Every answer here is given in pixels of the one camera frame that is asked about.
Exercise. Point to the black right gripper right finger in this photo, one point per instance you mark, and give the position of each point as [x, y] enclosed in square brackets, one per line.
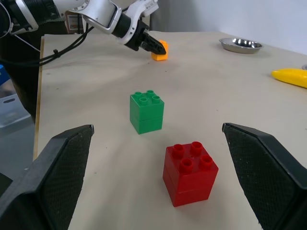
[266, 182]

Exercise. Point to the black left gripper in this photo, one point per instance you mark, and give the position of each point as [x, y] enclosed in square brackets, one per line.
[140, 36]

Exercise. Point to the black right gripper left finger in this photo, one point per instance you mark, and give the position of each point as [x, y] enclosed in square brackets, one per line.
[48, 191]

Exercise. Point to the orange toy brick cube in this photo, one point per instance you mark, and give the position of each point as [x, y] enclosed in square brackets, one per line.
[160, 57]

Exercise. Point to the green toy brick cube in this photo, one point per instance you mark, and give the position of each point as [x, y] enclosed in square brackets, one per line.
[146, 115]

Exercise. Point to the red toy brick cube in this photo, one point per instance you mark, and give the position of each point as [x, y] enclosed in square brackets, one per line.
[189, 179]

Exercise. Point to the round metal dish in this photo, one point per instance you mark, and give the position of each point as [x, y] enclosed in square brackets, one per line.
[241, 45]

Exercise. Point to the white box with orange label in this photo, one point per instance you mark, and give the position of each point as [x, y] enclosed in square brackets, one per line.
[72, 22]

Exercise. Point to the clear plastic storage box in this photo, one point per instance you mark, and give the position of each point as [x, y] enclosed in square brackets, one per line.
[12, 111]

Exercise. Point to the yellow toy banana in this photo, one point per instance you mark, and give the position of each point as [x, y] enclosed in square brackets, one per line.
[291, 76]

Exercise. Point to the black robot body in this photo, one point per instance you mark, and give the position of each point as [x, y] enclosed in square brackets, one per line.
[21, 79]

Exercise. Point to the blue object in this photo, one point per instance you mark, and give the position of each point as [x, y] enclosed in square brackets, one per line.
[3, 74]

